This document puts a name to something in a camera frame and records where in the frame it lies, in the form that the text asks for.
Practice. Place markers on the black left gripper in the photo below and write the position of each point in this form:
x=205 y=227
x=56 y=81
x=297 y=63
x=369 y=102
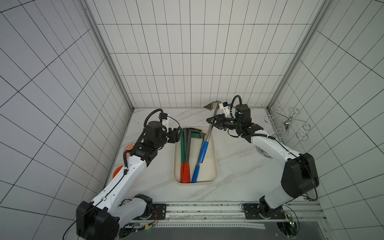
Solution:
x=174 y=134

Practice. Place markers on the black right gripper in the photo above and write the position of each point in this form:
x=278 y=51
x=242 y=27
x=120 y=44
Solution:
x=220 y=121

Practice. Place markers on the green hoe red grip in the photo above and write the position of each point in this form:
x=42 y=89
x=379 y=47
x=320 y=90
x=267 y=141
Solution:
x=196 y=135
x=183 y=157

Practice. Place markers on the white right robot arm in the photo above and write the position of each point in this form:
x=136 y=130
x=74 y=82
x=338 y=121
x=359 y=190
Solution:
x=299 y=170

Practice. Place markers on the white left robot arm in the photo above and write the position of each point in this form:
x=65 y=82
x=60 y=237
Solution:
x=106 y=214

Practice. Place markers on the cream plastic storage tray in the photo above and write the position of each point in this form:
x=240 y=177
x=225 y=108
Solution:
x=208 y=169

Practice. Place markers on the orange patterned bowl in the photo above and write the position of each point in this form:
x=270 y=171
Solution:
x=128 y=149

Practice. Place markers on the chrome wire cup rack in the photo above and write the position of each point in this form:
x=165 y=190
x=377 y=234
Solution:
x=287 y=124

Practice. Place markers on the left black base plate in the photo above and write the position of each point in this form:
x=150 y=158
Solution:
x=156 y=211

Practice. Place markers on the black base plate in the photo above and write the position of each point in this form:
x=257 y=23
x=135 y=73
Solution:
x=251 y=211
x=156 y=211

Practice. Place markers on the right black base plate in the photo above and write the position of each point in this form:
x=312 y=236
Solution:
x=251 y=211

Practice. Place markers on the aluminium mounting rail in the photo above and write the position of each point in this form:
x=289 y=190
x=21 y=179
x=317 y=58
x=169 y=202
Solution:
x=230 y=214

